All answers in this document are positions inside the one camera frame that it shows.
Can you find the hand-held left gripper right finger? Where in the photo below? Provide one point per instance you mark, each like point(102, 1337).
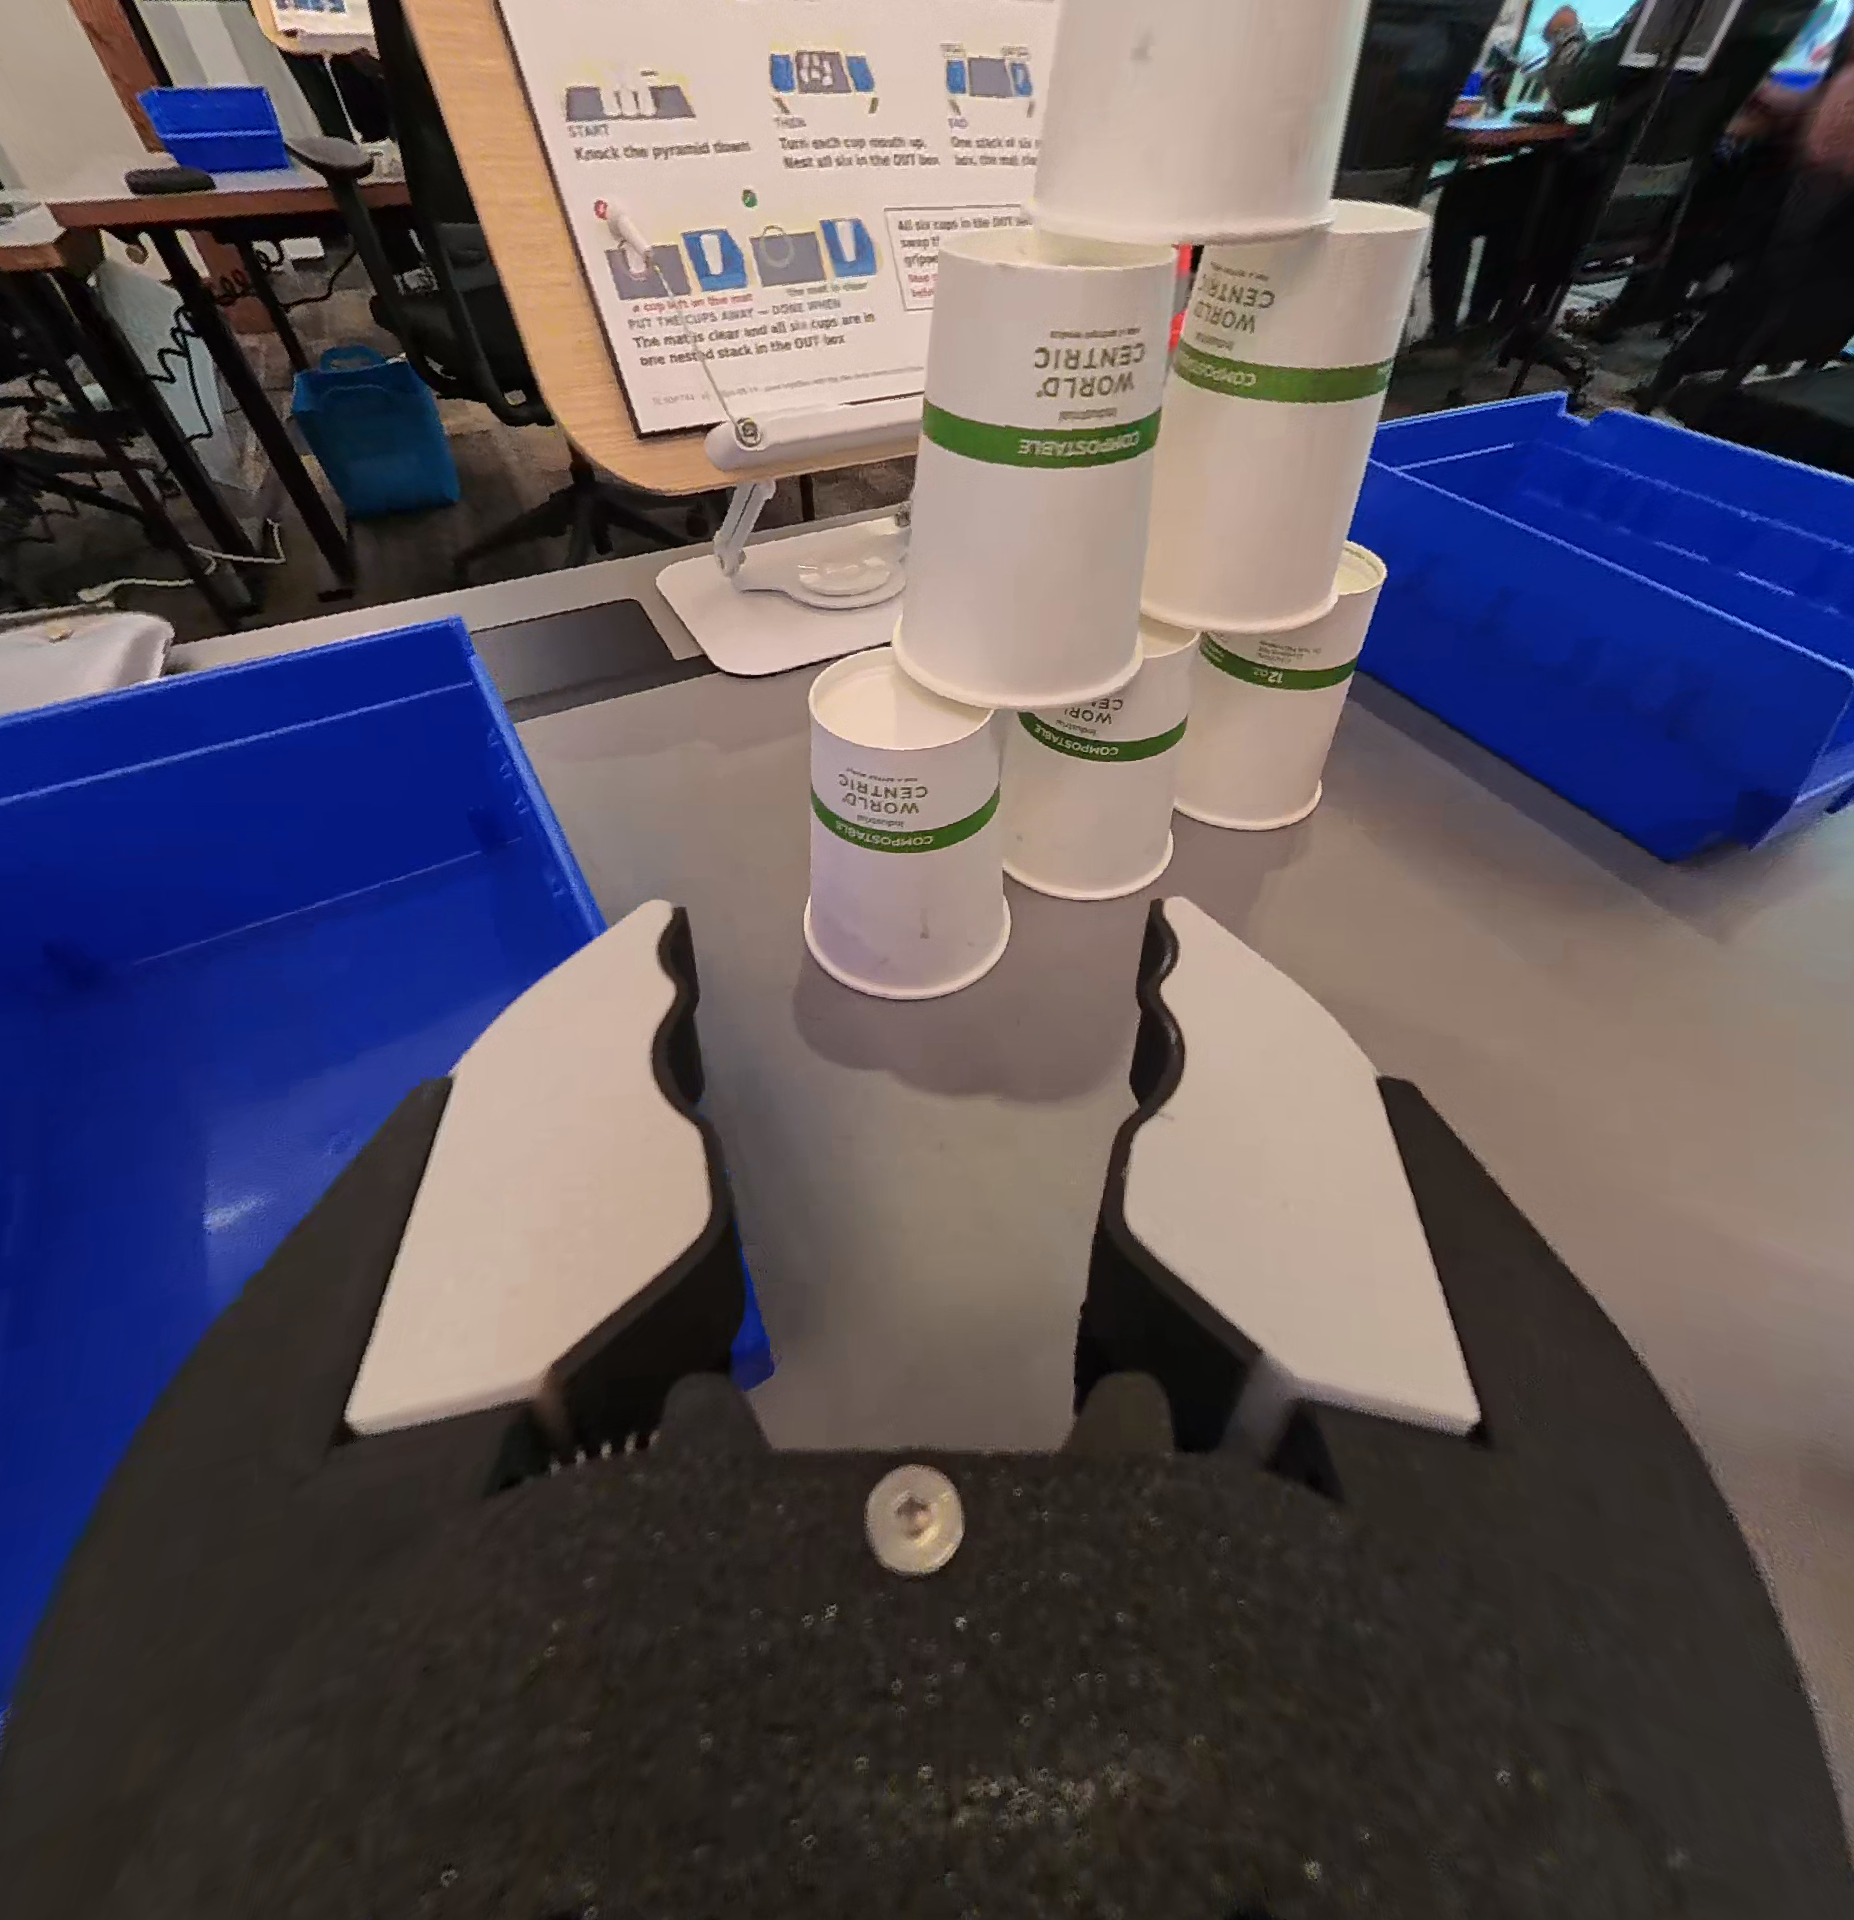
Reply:
point(1288, 1215)

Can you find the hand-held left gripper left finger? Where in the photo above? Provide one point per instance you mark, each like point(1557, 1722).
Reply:
point(553, 1201)

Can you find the blue plastic bin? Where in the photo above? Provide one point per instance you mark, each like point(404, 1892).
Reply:
point(238, 976)
point(215, 129)
point(1588, 705)

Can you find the white paper cup green band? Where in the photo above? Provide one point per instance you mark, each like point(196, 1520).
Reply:
point(1258, 751)
point(1086, 825)
point(1019, 571)
point(1273, 495)
point(1183, 121)
point(906, 915)

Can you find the blue storage box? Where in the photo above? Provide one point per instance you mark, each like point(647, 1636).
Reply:
point(381, 436)

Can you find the black swivel chair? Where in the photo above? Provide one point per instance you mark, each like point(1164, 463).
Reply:
point(448, 300)

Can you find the black office chair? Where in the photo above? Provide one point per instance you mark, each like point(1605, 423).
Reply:
point(1783, 421)

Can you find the printed instruction sheet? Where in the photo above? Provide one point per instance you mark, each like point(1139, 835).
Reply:
point(717, 196)

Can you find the wooden display board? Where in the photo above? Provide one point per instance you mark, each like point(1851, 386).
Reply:
point(479, 180)

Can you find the brown wooden desk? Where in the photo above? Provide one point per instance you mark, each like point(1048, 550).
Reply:
point(192, 203)

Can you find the black device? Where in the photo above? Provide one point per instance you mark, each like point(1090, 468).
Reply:
point(171, 180)

